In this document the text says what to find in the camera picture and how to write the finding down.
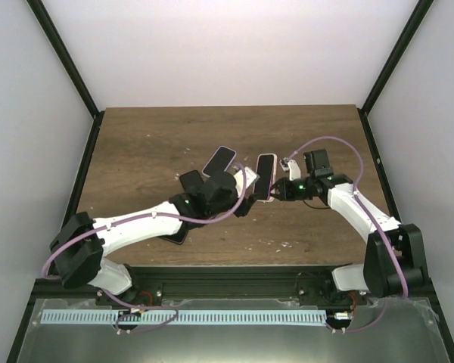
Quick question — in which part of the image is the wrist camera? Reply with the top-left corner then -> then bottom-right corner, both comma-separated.
279,157 -> 301,182
234,166 -> 258,190

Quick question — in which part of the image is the metal front plate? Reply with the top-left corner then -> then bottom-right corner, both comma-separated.
17,299 -> 449,362

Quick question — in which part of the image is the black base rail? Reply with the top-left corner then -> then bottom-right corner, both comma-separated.
94,266 -> 379,306

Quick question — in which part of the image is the phone in black case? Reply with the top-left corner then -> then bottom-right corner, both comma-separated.
179,169 -> 204,194

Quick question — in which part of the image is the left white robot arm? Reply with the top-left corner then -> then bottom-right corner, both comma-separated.
42,167 -> 259,306

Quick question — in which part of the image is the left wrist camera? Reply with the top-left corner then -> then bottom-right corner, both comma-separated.
234,166 -> 258,190

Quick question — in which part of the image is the purple cable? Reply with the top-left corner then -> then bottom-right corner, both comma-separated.
283,135 -> 409,299
41,163 -> 249,281

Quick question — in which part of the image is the black enclosure frame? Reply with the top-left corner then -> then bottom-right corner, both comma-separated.
5,0 -> 454,363

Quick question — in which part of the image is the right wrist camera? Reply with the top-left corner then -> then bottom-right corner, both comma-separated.
279,157 -> 301,182

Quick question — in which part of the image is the phone in maroon case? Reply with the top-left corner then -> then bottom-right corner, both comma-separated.
160,229 -> 188,245

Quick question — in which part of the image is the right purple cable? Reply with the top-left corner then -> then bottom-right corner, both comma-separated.
283,135 -> 409,299

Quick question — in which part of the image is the light blue slotted strip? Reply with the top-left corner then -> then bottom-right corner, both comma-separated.
40,309 -> 327,326

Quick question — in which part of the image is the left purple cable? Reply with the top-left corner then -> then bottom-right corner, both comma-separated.
41,163 -> 249,281

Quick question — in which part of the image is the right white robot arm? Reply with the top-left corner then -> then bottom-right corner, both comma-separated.
271,149 -> 429,305

